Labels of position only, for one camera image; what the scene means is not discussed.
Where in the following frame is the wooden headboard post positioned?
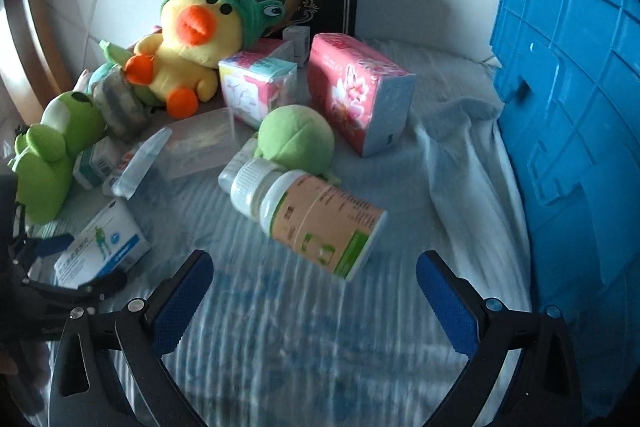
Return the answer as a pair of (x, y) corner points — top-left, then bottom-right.
(0, 0), (66, 108)

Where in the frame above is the pink white pad packet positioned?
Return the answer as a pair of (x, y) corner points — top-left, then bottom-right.
(218, 38), (298, 128)

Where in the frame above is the grey striped plush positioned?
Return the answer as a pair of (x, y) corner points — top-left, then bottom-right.
(91, 68), (153, 142)

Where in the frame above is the light blue cloth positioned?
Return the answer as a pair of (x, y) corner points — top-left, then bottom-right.
(412, 94), (531, 288)

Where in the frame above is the green plush leaf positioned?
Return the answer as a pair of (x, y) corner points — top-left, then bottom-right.
(98, 38), (135, 66)

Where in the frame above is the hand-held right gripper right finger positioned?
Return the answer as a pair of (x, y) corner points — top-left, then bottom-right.
(416, 249), (583, 427)

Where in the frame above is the small white teal box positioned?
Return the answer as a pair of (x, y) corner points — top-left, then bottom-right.
(73, 138), (123, 191)

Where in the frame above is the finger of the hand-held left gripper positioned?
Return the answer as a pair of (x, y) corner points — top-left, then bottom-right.
(10, 234), (73, 268)
(22, 269), (127, 304)

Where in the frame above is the blue plastic storage crate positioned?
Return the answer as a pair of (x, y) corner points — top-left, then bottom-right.
(489, 0), (640, 408)

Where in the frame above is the yellow duck plush green hood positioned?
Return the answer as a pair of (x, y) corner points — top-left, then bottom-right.
(124, 0), (288, 118)

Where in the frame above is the blue white medicine box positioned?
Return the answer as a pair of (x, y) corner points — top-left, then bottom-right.
(51, 198), (152, 290)

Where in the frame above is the teal plush toy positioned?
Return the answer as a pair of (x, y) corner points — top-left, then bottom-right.
(75, 61), (118, 95)

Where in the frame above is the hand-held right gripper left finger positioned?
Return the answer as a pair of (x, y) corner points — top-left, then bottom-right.
(47, 249), (215, 427)

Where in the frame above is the white pill bottle tan label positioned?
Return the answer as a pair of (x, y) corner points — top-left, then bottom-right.
(218, 156), (389, 281)

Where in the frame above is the round green plush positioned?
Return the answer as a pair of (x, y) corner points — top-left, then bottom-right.
(251, 103), (336, 182)

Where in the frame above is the green frog plush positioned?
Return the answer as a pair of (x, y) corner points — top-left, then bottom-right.
(7, 90), (107, 224)

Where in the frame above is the pink floral tissue pack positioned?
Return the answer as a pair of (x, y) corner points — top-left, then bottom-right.
(306, 32), (417, 158)

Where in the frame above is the clear plastic box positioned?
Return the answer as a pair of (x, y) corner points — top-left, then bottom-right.
(159, 107), (237, 181)

